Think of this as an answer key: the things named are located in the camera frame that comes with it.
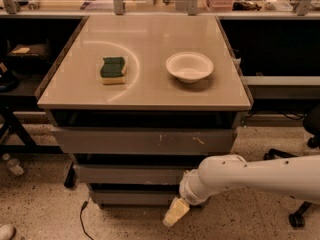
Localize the white shoe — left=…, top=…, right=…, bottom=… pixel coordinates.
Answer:
left=0, top=224, right=15, bottom=240

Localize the white paper bowl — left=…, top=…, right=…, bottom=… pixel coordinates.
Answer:
left=166, top=52, right=214, bottom=84

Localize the green and yellow sponge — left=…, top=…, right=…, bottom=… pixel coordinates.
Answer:
left=100, top=57, right=127, bottom=85

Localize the grey drawer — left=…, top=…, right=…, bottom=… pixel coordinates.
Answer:
left=89, top=188, right=178, bottom=206
left=74, top=165, right=191, bottom=185
left=52, top=127, right=237, bottom=155

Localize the dark box with note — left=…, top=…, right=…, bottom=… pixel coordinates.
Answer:
left=7, top=44, right=50, bottom=61

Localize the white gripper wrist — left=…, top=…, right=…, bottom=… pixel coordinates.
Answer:
left=163, top=169, right=209, bottom=227

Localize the black side table frame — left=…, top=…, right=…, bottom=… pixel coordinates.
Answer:
left=0, top=73, right=78, bottom=189

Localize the grey bottom drawer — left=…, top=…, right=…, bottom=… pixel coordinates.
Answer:
left=89, top=188, right=178, bottom=206

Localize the grey top drawer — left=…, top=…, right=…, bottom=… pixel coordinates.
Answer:
left=52, top=127, right=237, bottom=155

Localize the clear plastic bottle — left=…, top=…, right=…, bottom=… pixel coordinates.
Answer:
left=2, top=153, right=24, bottom=176

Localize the grey drawer cabinet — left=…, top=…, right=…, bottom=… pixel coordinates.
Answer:
left=38, top=15, right=251, bottom=192

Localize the black office chair base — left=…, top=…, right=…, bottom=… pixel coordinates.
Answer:
left=262, top=105, right=320, bottom=229

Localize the black power cable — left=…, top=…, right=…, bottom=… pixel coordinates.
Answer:
left=79, top=199, right=95, bottom=240

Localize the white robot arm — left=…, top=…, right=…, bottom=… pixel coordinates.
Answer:
left=163, top=155, right=320, bottom=228

